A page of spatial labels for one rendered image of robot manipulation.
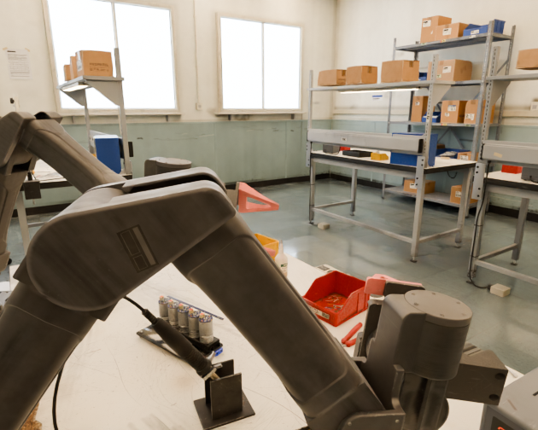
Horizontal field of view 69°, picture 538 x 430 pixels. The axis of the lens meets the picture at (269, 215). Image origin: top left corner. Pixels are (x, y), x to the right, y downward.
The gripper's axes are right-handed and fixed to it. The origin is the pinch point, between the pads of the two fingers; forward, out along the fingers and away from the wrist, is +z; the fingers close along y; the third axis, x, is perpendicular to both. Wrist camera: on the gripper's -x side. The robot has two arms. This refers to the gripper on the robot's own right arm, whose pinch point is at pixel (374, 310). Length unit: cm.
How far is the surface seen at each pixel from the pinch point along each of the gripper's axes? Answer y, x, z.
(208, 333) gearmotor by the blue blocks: -13.8, 24.6, 10.8
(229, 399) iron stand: -14.6, 18.5, -3.9
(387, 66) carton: 73, -50, 275
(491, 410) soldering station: -5.5, -12.3, -10.5
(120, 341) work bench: -19.6, 41.4, 13.2
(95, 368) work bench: -20.0, 42.2, 5.2
